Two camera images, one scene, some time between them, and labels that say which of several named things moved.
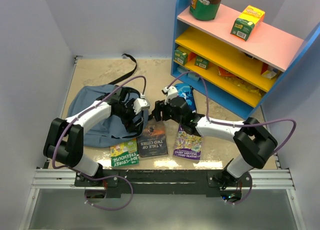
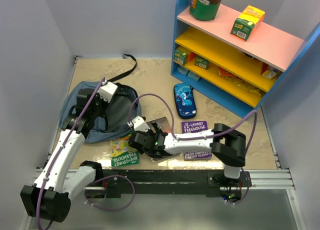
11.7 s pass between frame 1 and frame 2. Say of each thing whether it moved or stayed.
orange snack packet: stayed
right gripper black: moved
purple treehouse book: moved
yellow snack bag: stayed
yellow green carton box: stayed
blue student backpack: moved
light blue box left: stayed
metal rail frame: stayed
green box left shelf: stayed
